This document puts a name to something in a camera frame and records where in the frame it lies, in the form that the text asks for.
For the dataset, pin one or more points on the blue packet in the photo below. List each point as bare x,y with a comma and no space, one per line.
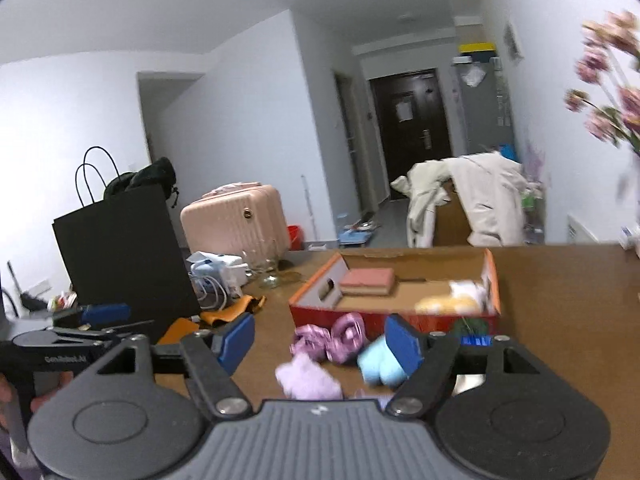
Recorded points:
477,341

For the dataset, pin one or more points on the pink sponge block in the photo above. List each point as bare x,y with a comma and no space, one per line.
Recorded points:
367,280

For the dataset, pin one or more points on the clear glass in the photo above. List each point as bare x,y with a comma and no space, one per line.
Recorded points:
270,277

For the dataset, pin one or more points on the red bucket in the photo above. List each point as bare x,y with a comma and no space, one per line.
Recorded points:
295,237

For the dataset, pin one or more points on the small white box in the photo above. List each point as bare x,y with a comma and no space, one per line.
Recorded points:
630,237

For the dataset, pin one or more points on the dark entrance door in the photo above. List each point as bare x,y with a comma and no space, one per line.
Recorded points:
405,150

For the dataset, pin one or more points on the cluttered small shelf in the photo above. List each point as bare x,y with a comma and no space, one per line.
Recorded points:
532,200

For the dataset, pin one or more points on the black paper bag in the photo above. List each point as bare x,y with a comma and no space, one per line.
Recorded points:
120,260

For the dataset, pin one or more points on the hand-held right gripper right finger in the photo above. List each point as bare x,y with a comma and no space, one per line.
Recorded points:
402,347

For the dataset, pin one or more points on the yellow soft sponge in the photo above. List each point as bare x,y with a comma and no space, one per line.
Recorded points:
445,304

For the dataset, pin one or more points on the white electric device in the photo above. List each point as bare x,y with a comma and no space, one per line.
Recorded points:
220,265

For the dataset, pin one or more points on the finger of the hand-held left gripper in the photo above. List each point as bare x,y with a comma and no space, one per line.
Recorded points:
105,312
75,334

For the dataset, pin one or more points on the lilac fluffy cloth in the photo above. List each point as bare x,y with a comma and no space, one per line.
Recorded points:
307,380

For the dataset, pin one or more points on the blue floor tray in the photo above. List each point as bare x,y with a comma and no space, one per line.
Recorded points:
357,234

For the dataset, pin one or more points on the pink scrunchie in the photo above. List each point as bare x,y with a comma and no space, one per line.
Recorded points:
310,340
345,337

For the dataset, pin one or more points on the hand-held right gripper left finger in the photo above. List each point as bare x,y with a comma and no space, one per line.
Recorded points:
240,340

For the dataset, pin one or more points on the orange cardboard box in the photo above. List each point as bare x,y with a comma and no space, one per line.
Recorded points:
350,317

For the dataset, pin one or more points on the pink suitcase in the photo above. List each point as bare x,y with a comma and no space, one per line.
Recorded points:
225,225

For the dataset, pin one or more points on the white soft cloth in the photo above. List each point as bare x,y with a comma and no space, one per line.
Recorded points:
467,290

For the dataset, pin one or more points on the clear plastic bag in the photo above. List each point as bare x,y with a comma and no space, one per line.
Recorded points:
472,75

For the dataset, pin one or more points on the brown cardboard carton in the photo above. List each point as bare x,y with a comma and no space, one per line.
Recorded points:
450,220

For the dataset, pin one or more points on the pink artificial flowers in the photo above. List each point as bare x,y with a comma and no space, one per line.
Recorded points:
595,65

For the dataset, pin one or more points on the yellow and blue box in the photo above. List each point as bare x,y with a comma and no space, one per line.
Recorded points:
477,47

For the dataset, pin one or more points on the white paper notice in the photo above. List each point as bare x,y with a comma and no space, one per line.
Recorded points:
404,111

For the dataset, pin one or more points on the white coat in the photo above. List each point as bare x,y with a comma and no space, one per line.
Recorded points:
490,195

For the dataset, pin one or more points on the person's left hand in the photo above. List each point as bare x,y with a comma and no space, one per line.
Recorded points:
47,397

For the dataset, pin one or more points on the green pleated ball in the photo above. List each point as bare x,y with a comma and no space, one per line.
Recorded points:
472,326

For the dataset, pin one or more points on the grey refrigerator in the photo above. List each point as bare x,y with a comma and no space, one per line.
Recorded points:
480,115

